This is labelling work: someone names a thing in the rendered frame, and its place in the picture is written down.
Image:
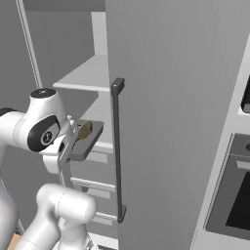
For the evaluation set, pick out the brown fish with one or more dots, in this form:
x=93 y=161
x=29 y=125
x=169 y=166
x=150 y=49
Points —
x=84 y=131

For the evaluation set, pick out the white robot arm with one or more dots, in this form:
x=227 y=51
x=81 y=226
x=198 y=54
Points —
x=39 y=114

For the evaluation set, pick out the grey fridge body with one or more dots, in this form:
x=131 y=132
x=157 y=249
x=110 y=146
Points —
x=65 y=39

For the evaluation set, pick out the black microwave oven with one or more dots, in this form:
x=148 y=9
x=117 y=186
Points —
x=246 y=97

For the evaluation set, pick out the grey fridge door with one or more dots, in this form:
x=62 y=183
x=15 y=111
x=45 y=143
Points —
x=13 y=55

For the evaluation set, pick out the dark grey meat container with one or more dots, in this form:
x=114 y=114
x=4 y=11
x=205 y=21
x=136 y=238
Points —
x=88 y=143

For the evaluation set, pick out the pale grey oven cabinet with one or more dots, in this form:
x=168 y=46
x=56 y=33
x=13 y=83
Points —
x=228 y=123

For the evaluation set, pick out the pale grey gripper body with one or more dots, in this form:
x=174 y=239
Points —
x=69 y=143

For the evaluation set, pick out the grey freezer door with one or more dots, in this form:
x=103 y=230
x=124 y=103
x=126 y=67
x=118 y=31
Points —
x=175 y=123

